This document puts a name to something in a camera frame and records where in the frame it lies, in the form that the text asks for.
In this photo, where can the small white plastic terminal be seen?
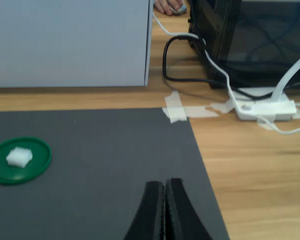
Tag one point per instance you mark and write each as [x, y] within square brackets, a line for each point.
[18, 157]

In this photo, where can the round green lid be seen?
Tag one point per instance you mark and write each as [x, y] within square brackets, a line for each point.
[40, 155]

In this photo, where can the person's hand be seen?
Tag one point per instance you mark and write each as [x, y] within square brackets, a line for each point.
[166, 6]

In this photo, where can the dark grey mat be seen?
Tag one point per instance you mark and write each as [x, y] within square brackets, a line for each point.
[90, 175]

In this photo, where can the white partition board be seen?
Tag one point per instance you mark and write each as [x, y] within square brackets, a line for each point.
[65, 42]

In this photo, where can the black computer case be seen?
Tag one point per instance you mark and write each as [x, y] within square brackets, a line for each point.
[265, 37]

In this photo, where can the grey computer mouse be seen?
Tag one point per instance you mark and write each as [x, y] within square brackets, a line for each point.
[181, 9]

